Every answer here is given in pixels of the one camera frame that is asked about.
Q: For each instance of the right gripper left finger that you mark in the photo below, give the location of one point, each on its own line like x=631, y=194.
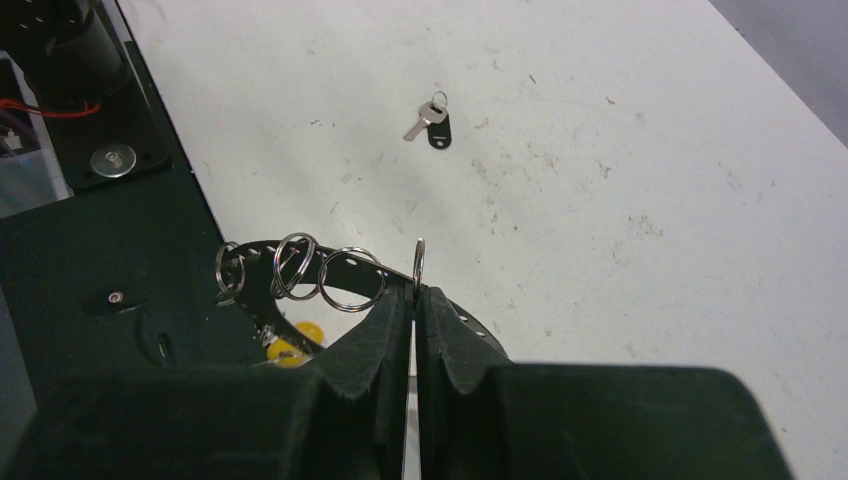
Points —
x=342, y=415

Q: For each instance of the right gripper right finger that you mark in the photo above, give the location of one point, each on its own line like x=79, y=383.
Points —
x=483, y=416

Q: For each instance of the yellow key tag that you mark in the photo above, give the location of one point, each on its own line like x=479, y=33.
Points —
x=283, y=354

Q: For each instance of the large perforated metal keyring disc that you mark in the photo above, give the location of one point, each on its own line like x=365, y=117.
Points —
x=257, y=275

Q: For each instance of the key with black tag left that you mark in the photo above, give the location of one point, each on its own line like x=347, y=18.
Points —
x=434, y=120

